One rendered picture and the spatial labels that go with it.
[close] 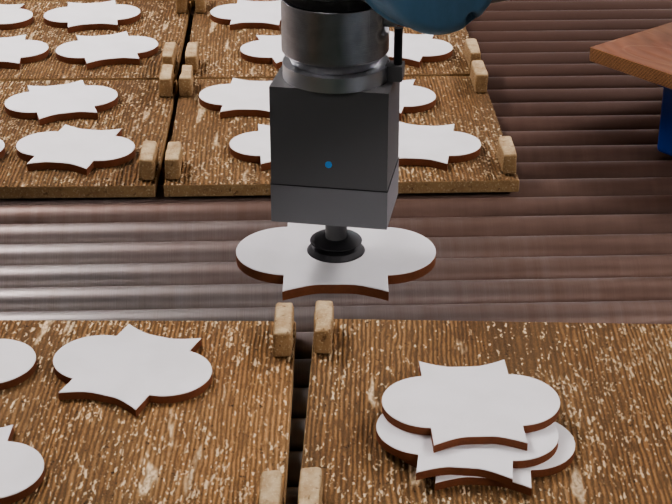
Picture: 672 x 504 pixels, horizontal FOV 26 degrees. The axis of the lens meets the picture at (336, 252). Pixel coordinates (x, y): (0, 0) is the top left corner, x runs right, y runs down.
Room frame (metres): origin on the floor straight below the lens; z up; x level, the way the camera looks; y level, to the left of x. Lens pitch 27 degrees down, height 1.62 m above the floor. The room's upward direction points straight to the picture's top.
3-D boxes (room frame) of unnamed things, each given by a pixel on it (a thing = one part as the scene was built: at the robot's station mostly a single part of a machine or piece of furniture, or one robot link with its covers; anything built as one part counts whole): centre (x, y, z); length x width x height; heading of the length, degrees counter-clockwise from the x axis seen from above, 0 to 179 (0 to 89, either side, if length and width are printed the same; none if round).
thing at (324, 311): (1.17, 0.01, 0.95); 0.06 x 0.02 x 0.03; 178
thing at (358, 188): (0.98, 0.00, 1.23); 0.10 x 0.09 x 0.16; 170
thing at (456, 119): (1.70, 0.00, 0.94); 0.41 x 0.35 x 0.04; 92
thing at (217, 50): (2.06, 0.01, 0.94); 0.41 x 0.35 x 0.04; 92
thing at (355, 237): (0.97, 0.00, 1.15); 0.04 x 0.04 x 0.02
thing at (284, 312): (1.17, 0.05, 0.95); 0.06 x 0.02 x 0.03; 0
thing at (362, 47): (0.97, 0.00, 1.30); 0.08 x 0.08 x 0.05
